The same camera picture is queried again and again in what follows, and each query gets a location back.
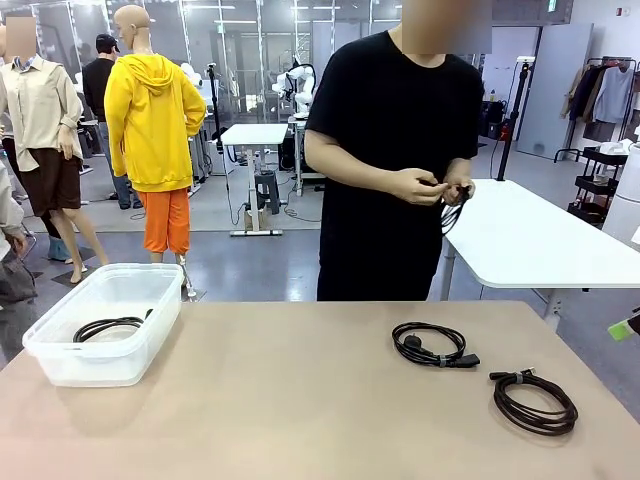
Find dark cable with metal plug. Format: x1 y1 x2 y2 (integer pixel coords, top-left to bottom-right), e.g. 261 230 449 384
488 368 580 435

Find black power cable Schuko plug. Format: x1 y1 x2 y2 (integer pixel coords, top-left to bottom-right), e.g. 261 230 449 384
391 321 482 370

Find thin black cable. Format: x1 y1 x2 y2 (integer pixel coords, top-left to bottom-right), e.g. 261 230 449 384
439 182 476 236

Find person's right forearm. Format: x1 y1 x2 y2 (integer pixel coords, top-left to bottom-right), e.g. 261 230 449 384
305 149 401 201

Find person's left forearm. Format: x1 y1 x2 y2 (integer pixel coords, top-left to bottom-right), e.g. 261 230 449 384
448 157 475 182

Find person's left hand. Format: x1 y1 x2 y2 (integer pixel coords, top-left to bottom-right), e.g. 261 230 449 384
441 172 476 207

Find person's right hand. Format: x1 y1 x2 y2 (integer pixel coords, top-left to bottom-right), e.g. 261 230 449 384
392 167 444 206

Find large white table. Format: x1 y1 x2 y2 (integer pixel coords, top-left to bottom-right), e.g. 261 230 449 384
442 178 640 326

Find black utility cart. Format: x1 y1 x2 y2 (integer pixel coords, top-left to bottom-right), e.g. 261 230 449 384
567 144 630 227

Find black clothes rack with garments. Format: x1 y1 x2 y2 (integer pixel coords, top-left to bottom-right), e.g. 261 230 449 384
553 56 640 164

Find tall black light stand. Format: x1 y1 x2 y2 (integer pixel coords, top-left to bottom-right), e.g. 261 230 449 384
496 55 535 182

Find black bags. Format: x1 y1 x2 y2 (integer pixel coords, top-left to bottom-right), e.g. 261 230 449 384
479 99 506 140

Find grey partition panel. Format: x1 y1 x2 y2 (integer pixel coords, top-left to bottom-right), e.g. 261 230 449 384
514 23 595 161

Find person in black T-shirt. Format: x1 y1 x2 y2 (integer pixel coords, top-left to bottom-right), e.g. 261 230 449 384
303 0 494 302

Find dark step stool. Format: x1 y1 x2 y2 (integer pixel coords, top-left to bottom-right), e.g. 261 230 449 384
254 169 281 216

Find small white standing desk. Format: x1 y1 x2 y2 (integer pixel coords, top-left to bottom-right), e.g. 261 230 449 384
219 123 290 237

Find mannequin in yellow hoodie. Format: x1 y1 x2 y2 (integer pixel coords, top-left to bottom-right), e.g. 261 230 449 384
103 4 209 301

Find translucent plastic storage bin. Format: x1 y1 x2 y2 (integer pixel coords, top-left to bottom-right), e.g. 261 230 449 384
21 262 184 389

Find bystander in black cap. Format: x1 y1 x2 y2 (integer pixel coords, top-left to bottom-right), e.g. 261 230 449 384
82 33 144 211

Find mannequin in beige shirt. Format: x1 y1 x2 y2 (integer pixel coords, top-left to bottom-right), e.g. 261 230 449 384
0 14 109 284

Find black camera tripod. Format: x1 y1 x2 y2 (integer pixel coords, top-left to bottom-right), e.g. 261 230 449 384
204 62 226 151

